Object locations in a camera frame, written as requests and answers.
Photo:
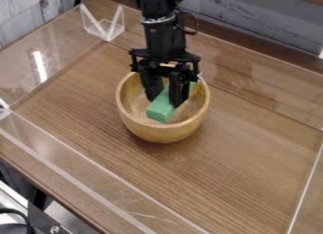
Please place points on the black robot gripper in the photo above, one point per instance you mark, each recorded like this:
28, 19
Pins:
166, 47

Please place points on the green rectangular block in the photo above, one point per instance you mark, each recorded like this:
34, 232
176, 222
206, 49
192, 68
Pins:
162, 111

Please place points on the brown wooden bowl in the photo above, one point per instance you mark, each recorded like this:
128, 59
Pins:
133, 104

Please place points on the black metal table bracket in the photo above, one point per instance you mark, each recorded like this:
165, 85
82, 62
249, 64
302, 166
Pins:
44, 223

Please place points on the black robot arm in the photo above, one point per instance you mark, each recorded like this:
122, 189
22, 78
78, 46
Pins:
160, 10

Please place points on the clear acrylic corner bracket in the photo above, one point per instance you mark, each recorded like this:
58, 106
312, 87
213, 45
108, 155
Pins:
106, 29

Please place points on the clear acrylic tray wall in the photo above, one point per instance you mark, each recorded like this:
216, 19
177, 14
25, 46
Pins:
104, 199

